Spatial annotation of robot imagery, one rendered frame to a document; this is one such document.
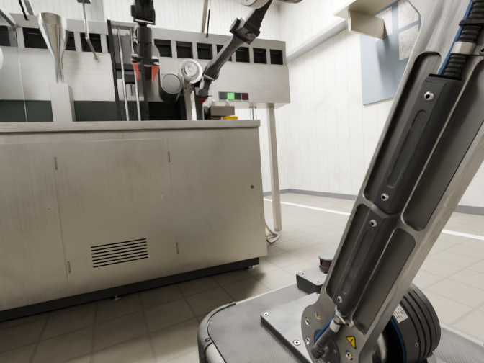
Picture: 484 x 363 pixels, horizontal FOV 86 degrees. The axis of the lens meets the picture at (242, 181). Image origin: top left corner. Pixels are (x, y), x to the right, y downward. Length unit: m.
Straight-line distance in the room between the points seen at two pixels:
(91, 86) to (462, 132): 1.98
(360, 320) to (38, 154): 1.35
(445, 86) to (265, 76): 2.05
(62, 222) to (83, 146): 0.36
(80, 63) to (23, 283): 1.33
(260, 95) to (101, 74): 1.15
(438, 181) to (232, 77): 1.96
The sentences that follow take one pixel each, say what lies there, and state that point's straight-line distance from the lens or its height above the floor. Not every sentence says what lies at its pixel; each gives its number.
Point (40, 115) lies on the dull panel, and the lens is 2.10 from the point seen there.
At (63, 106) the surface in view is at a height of 1.05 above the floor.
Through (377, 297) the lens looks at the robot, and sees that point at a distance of 0.44.
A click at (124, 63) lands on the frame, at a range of 1.65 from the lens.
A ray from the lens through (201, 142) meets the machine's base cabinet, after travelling 1.42.
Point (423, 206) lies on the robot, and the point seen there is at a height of 0.60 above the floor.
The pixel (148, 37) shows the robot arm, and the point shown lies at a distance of 1.22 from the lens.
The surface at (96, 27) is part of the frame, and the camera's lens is 2.21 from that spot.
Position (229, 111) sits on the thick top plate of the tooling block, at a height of 1.00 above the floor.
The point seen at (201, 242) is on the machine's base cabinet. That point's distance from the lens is 1.47.
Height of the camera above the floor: 0.67
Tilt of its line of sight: 4 degrees down
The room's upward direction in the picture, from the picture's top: 4 degrees counter-clockwise
